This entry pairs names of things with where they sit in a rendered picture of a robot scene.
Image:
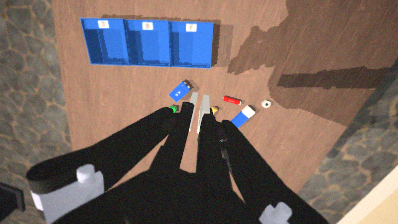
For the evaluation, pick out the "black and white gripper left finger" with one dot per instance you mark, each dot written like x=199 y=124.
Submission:
x=63 y=183

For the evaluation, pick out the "yellow bolt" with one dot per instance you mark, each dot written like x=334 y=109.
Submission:
x=214 y=110

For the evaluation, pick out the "blue three-compartment bin rack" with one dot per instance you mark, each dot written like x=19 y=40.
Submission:
x=190 y=43

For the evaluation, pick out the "blue nine-volt battery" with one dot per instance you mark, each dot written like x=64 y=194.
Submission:
x=179 y=91

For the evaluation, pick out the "grey hex nut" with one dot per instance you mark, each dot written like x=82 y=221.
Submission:
x=266 y=104

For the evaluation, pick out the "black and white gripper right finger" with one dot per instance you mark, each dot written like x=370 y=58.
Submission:
x=263 y=191

